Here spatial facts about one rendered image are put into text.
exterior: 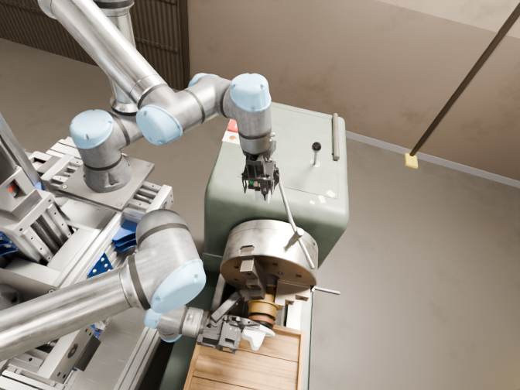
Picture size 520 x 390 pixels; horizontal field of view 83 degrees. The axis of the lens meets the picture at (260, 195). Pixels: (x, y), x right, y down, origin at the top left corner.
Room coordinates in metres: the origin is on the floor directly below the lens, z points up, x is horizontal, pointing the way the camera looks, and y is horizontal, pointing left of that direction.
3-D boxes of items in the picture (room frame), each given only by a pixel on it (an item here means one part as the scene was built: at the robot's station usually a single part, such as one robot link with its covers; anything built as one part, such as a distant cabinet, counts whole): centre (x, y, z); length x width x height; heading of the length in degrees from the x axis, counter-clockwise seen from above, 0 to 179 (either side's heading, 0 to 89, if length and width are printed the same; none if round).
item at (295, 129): (0.86, -0.06, 1.06); 0.59 x 0.48 x 0.39; 1
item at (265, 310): (0.31, -0.09, 1.08); 0.09 x 0.09 x 0.09; 2
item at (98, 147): (0.62, 0.52, 1.33); 0.13 x 0.12 x 0.14; 152
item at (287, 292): (0.39, -0.18, 1.09); 0.12 x 0.11 x 0.05; 91
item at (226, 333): (0.23, 0.02, 1.08); 0.12 x 0.09 x 0.08; 91
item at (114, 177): (0.61, 0.52, 1.21); 0.15 x 0.15 x 0.10
